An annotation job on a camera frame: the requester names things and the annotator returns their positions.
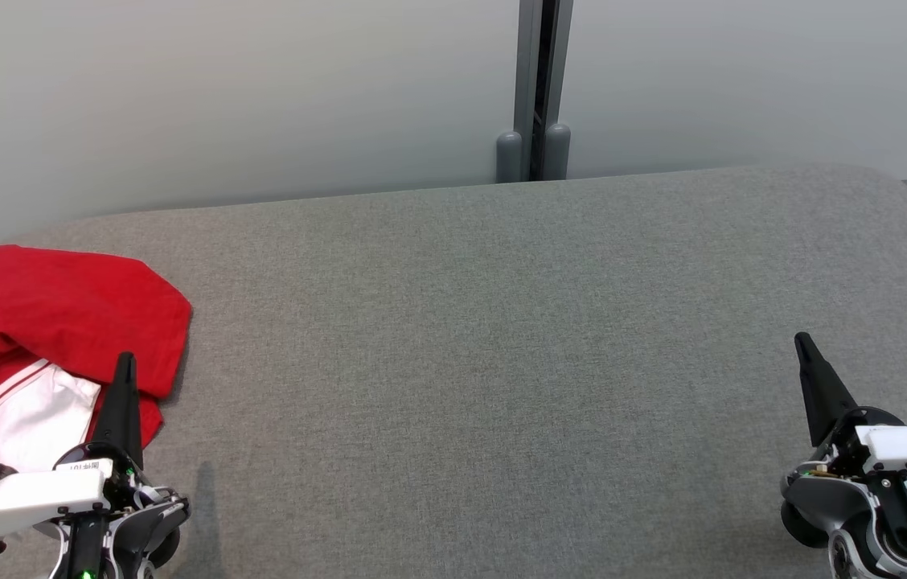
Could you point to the grey partition post two feet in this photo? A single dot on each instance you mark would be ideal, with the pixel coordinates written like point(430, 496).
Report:
point(524, 64)

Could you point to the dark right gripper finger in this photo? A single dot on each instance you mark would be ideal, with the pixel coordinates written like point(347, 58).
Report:
point(823, 402)

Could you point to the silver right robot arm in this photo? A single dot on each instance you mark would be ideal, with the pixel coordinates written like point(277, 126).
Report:
point(831, 490)

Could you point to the grey fabric sofa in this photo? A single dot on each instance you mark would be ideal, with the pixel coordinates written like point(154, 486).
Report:
point(502, 362)

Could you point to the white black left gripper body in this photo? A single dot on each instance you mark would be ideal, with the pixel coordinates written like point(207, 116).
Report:
point(27, 494)

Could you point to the red Bulls 23 jersey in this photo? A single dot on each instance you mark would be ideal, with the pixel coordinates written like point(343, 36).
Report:
point(59, 305)

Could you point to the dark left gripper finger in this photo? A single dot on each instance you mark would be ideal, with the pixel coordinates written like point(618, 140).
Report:
point(122, 410)

